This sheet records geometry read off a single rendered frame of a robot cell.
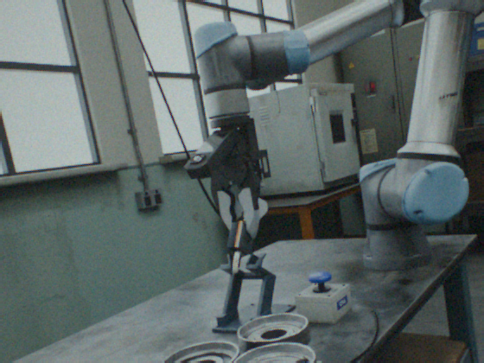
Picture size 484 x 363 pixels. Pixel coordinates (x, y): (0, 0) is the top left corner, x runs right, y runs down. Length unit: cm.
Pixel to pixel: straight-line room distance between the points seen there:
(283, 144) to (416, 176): 211
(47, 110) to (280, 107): 126
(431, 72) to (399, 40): 353
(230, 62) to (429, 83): 37
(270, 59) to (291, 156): 213
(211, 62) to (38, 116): 174
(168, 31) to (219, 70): 236
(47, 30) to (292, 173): 145
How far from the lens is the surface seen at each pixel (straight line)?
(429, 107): 99
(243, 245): 86
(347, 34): 108
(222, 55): 86
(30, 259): 234
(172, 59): 317
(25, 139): 248
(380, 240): 110
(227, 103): 85
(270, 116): 305
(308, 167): 294
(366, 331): 79
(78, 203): 247
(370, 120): 459
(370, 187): 108
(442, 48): 101
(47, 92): 258
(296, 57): 90
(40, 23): 267
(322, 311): 83
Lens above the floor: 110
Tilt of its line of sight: 7 degrees down
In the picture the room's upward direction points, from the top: 9 degrees counter-clockwise
